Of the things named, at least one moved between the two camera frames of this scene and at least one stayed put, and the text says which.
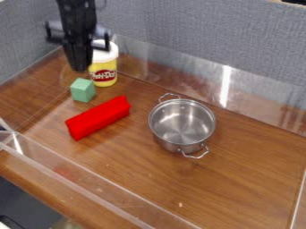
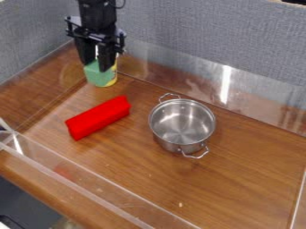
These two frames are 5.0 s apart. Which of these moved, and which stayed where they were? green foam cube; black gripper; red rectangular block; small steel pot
Moved: black gripper; green foam cube
Stayed: small steel pot; red rectangular block
